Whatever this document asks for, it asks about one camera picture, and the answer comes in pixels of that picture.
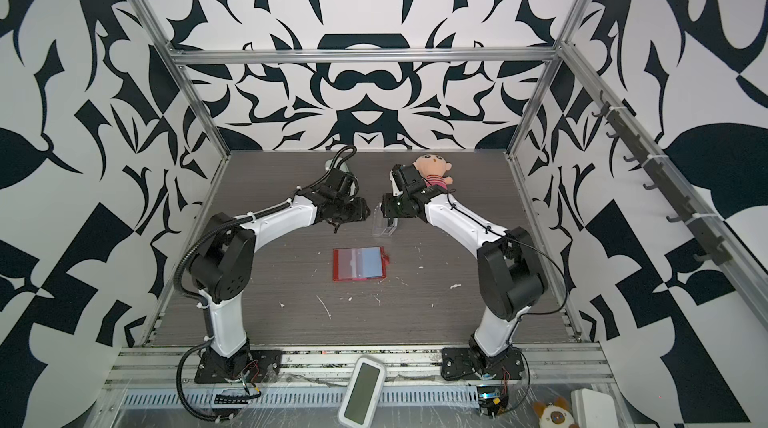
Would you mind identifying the clear plastic card box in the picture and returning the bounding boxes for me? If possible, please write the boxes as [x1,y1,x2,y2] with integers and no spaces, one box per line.
[372,203,398,237]

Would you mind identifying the red card holder wallet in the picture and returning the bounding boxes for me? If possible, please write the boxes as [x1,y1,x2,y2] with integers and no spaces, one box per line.
[332,247,389,282]

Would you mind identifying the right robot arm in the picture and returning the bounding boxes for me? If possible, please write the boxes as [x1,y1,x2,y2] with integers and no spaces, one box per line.
[381,164,548,365]

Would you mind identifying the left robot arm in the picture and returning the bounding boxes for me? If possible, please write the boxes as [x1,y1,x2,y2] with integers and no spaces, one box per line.
[173,168,370,371]

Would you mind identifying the pink plush doll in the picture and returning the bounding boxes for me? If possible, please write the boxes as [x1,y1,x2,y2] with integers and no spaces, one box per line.
[413,154,453,189]

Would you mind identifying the white timer display device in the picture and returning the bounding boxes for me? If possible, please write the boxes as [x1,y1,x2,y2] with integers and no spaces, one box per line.
[337,356,387,428]

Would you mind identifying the small green circuit board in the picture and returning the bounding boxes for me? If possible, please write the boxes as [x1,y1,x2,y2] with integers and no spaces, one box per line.
[477,385,509,418]

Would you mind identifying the white brown plush toy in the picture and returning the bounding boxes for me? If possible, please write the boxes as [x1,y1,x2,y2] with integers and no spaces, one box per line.
[532,397,579,428]

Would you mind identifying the white box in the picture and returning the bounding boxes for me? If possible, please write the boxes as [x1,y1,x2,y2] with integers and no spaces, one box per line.
[571,388,620,428]

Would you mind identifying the black corrugated cable conduit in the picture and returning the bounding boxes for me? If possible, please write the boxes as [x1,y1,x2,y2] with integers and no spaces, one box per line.
[172,144,359,423]

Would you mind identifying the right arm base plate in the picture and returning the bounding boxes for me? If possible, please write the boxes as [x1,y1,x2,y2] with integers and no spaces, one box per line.
[440,347,528,381]

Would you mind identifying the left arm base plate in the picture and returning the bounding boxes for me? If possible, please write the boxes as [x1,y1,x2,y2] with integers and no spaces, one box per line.
[194,348,283,384]

